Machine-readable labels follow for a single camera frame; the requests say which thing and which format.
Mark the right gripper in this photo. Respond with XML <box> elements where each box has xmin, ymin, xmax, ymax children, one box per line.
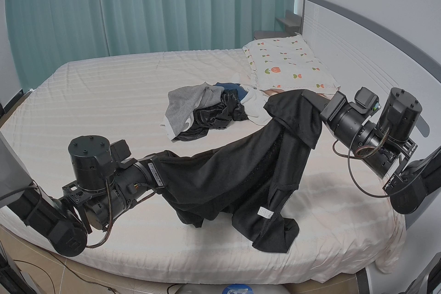
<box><xmin>302</xmin><ymin>90</ymin><xmax>383</xmax><ymax>157</ymax></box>

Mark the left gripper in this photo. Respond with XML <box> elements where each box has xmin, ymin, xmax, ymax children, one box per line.
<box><xmin>114</xmin><ymin>155</ymin><xmax>166</xmax><ymax>197</ymax></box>

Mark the black garment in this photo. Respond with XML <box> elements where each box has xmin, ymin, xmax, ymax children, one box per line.
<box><xmin>154</xmin><ymin>89</ymin><xmax>323</xmax><ymax>253</ymax></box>

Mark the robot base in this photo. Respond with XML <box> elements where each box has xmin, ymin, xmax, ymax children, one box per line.
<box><xmin>172</xmin><ymin>282</ymin><xmax>286</xmax><ymax>294</ymax></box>

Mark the bed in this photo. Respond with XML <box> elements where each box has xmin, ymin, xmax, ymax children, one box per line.
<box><xmin>0</xmin><ymin>0</ymin><xmax>441</xmax><ymax>294</ymax></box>

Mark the pile of clothes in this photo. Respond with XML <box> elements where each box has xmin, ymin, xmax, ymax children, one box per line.
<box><xmin>159</xmin><ymin>81</ymin><xmax>276</xmax><ymax>143</ymax></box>

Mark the white printed pillow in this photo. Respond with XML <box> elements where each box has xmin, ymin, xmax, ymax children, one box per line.
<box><xmin>242</xmin><ymin>32</ymin><xmax>340</xmax><ymax>95</ymax></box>

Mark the grey bedside table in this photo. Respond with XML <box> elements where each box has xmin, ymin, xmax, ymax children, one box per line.
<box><xmin>253</xmin><ymin>9</ymin><xmax>304</xmax><ymax>42</ymax></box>

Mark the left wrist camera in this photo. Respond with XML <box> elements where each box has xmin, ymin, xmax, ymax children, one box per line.
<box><xmin>110</xmin><ymin>139</ymin><xmax>132</xmax><ymax>167</ymax></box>

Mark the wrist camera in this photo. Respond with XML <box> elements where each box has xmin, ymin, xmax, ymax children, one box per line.
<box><xmin>354</xmin><ymin>87</ymin><xmax>380</xmax><ymax>114</ymax></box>
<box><xmin>110</xmin><ymin>139</ymin><xmax>132</xmax><ymax>167</ymax></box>

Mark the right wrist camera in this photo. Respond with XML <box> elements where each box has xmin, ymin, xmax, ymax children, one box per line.
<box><xmin>354</xmin><ymin>87</ymin><xmax>380</xmax><ymax>114</ymax></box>

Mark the black cable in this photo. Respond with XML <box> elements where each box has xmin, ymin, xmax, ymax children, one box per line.
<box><xmin>84</xmin><ymin>179</ymin><xmax>116</xmax><ymax>248</ymax></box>
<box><xmin>332</xmin><ymin>129</ymin><xmax>393</xmax><ymax>198</ymax></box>

